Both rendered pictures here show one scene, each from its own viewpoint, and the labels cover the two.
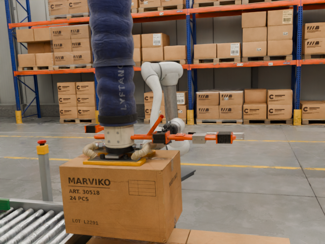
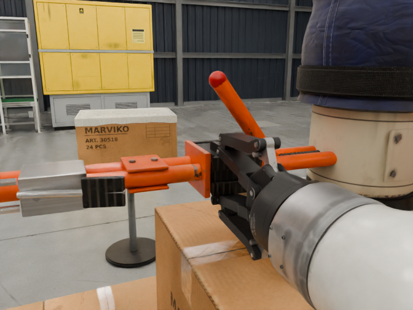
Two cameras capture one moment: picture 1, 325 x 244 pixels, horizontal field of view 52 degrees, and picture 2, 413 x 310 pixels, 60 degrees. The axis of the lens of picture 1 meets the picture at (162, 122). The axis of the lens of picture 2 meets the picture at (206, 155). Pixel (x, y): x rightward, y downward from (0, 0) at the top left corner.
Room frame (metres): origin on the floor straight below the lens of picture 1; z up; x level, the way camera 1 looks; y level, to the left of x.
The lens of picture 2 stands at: (2.18, -0.30, 1.34)
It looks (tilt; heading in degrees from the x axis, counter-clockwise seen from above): 14 degrees down; 143
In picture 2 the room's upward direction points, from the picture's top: straight up
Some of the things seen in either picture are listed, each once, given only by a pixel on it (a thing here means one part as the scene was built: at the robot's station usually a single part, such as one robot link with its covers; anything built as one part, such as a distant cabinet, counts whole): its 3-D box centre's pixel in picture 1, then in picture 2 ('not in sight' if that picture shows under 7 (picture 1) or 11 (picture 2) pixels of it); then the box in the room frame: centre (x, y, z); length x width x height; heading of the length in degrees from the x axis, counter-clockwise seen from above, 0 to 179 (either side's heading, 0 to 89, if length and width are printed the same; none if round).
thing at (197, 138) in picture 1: (199, 138); (55, 186); (1.75, -0.20, 1.20); 0.07 x 0.07 x 0.04; 74
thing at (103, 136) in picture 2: not in sight; (127, 142); (0.00, 0.70, 0.82); 0.60 x 0.40 x 0.40; 67
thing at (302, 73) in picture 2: (118, 116); (372, 79); (1.88, 0.25, 1.31); 0.23 x 0.23 x 0.04
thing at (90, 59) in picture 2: not in sight; (98, 67); (-5.48, 2.62, 1.24); 2.22 x 0.91 x 2.47; 75
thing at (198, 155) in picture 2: (161, 137); (222, 165); (1.81, 0.01, 1.20); 0.10 x 0.08 x 0.06; 164
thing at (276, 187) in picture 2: (170, 131); (277, 208); (1.96, -0.04, 1.20); 0.09 x 0.07 x 0.08; 165
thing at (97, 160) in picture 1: (114, 159); not in sight; (1.79, 0.28, 1.09); 0.34 x 0.10 x 0.05; 74
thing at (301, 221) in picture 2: (172, 129); (329, 243); (2.03, -0.06, 1.20); 0.09 x 0.06 x 0.09; 75
